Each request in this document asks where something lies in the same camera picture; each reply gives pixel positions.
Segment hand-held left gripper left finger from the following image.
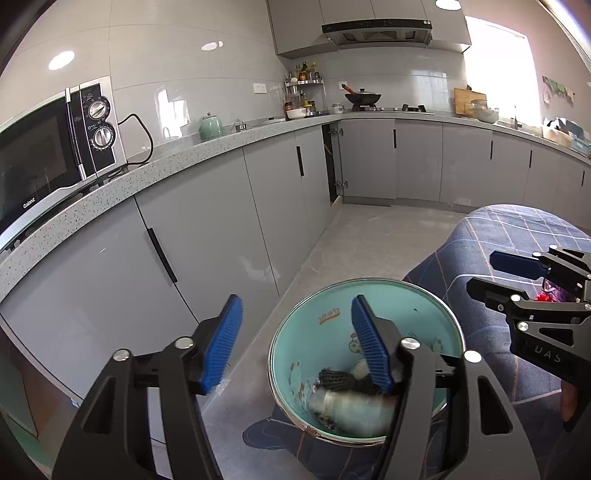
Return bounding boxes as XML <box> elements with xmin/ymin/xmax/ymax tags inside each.
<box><xmin>52</xmin><ymin>294</ymin><xmax>244</xmax><ymax>480</ymax></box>

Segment white dish basin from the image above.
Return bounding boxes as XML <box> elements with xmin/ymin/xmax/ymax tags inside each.
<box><xmin>542</xmin><ymin>117</ymin><xmax>573</xmax><ymax>147</ymax></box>

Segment blue-grey container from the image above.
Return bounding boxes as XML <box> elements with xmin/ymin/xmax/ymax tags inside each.
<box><xmin>570</xmin><ymin>124</ymin><xmax>591</xmax><ymax>155</ymax></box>

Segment teal metal trash bin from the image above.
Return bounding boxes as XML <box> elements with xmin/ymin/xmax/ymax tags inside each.
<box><xmin>268</xmin><ymin>278</ymin><xmax>465</xmax><ymax>446</ymax></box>

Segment grey kitchen base cabinets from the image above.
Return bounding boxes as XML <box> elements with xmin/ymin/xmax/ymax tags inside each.
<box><xmin>0</xmin><ymin>111</ymin><xmax>591</xmax><ymax>435</ymax></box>

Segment bright window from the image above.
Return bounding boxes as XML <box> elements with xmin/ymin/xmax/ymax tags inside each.
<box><xmin>464</xmin><ymin>16</ymin><xmax>543</xmax><ymax>125</ymax></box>

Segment silver and black microwave oven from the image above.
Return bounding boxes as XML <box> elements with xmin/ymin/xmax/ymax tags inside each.
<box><xmin>0</xmin><ymin>76</ymin><xmax>127</xmax><ymax>252</ymax></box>

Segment purple wrapper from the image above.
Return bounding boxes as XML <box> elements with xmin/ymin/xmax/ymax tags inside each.
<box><xmin>538</xmin><ymin>277</ymin><xmax>585</xmax><ymax>304</ymax></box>

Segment black mesh net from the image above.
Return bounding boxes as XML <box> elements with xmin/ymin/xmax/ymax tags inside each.
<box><xmin>318</xmin><ymin>368</ymin><xmax>382</xmax><ymax>395</ymax></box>

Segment gas stove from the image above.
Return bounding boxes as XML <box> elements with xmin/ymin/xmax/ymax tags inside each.
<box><xmin>344</xmin><ymin>104</ymin><xmax>435</xmax><ymax>114</ymax></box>

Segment black wok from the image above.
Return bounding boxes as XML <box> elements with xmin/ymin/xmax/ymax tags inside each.
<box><xmin>342</xmin><ymin>85</ymin><xmax>382</xmax><ymax>108</ymax></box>

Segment wall hooks with cloths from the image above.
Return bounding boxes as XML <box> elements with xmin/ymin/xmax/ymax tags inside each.
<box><xmin>542</xmin><ymin>76</ymin><xmax>575</xmax><ymax>103</ymax></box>

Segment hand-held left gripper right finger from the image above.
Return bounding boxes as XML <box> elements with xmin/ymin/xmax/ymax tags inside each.
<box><xmin>350</xmin><ymin>294</ymin><xmax>541</xmax><ymax>480</ymax></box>

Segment black power cable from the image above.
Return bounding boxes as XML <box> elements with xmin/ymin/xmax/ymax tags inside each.
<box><xmin>116</xmin><ymin>113</ymin><xmax>154</xmax><ymax>164</ymax></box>

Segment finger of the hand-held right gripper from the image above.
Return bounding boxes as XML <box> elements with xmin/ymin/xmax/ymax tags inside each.
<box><xmin>490</xmin><ymin>250</ymin><xmax>552</xmax><ymax>281</ymax></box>
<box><xmin>465</xmin><ymin>276</ymin><xmax>525</xmax><ymax>319</ymax></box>

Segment person's right hand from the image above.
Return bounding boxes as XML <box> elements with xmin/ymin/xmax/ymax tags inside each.
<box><xmin>561</xmin><ymin>383</ymin><xmax>578</xmax><ymax>432</ymax></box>

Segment white and blue paper cup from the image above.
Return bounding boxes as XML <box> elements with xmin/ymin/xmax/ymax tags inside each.
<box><xmin>308</xmin><ymin>389</ymin><xmax>394</xmax><ymax>438</ymax></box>

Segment black range hood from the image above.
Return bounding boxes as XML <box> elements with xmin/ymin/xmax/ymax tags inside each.
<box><xmin>321</xmin><ymin>18</ymin><xmax>433</xmax><ymax>47</ymax></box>

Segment metal spice rack with bottles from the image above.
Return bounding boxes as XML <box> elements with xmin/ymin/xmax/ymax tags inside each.
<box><xmin>283</xmin><ymin>60</ymin><xmax>326</xmax><ymax>118</ymax></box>

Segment teal kettle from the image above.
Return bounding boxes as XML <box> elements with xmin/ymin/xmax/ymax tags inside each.
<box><xmin>199</xmin><ymin>112</ymin><xmax>223</xmax><ymax>140</ymax></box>

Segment wooden cutting board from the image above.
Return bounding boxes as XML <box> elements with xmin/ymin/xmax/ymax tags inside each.
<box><xmin>454</xmin><ymin>88</ymin><xmax>488</xmax><ymax>116</ymax></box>

